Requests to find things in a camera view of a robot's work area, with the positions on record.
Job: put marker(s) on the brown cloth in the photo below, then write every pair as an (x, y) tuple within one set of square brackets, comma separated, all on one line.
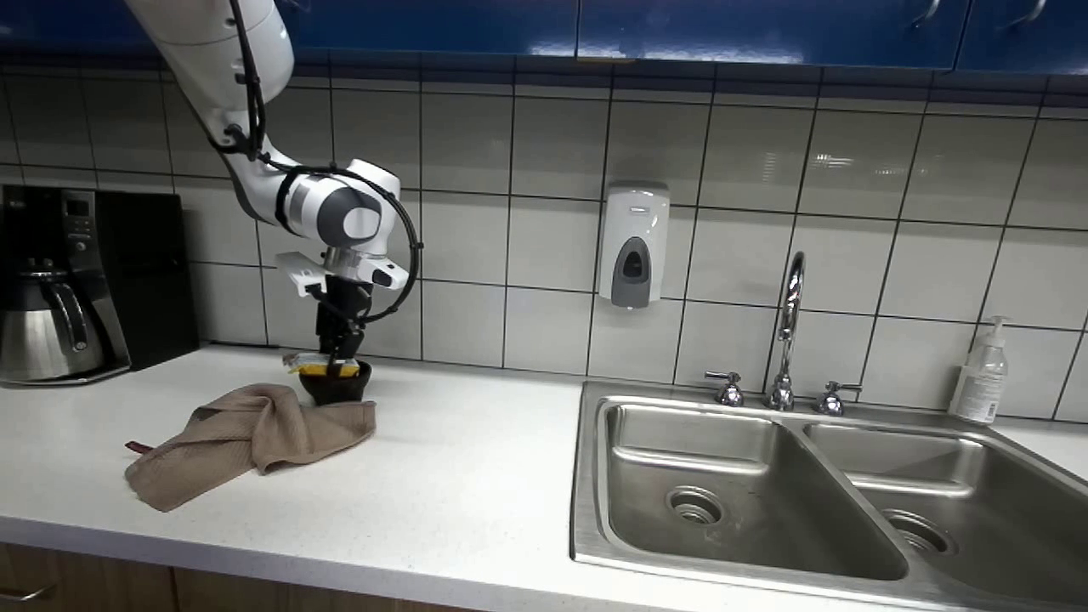
[(243, 445)]

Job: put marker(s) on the clear soap bottle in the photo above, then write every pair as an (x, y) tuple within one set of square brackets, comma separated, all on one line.
[(980, 379)]

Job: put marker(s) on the white wall soap dispenser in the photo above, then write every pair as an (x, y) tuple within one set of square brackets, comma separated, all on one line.
[(635, 243)]

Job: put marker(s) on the blue upper cabinets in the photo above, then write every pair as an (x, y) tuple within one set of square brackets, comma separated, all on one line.
[(683, 30)]

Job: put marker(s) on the black coffee machine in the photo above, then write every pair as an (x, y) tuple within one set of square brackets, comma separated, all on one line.
[(139, 275)]

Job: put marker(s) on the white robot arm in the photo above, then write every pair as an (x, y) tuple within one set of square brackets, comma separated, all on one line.
[(215, 57)]

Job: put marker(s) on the stainless steel double sink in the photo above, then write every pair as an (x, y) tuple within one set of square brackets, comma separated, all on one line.
[(829, 498)]

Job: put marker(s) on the steel coffee carafe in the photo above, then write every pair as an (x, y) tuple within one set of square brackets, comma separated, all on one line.
[(45, 329)]

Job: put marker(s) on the chrome faucet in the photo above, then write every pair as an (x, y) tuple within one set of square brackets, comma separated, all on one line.
[(790, 329)]

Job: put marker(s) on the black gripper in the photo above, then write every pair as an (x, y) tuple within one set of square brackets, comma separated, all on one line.
[(342, 313)]

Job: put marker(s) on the wooden lower cabinet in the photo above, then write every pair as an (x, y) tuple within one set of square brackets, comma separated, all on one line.
[(171, 591)]

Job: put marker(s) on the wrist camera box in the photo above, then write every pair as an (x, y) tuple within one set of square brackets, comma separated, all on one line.
[(300, 278)]

